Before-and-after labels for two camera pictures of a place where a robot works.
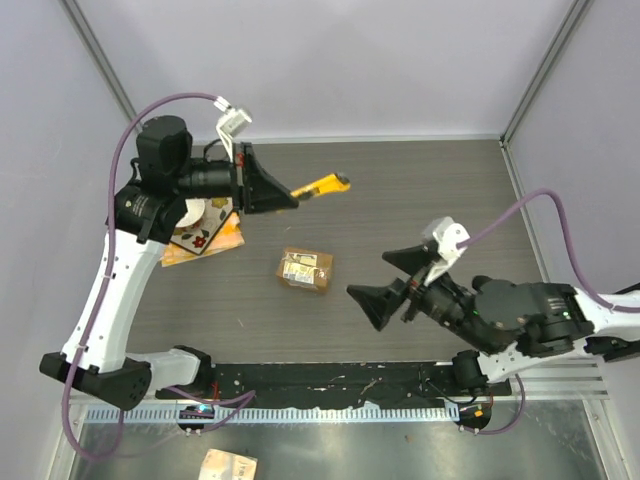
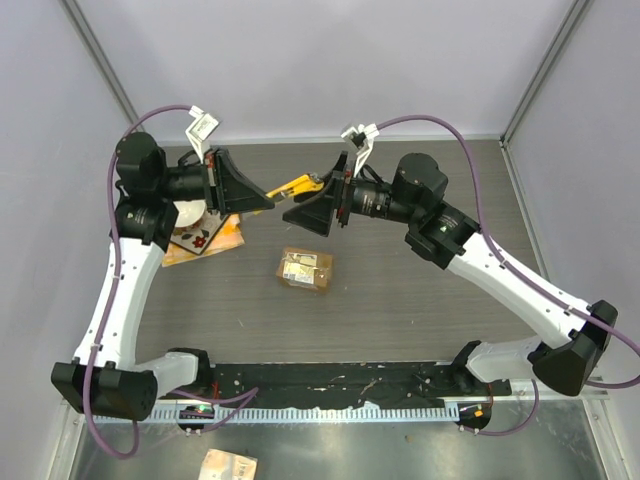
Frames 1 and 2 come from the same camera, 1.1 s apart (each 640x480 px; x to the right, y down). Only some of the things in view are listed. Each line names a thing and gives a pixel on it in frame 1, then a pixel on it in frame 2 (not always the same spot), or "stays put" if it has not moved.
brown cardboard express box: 304,269 stays put
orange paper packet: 228,235 stays put
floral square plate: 195,238 stays put
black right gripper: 378,301 to 316,215
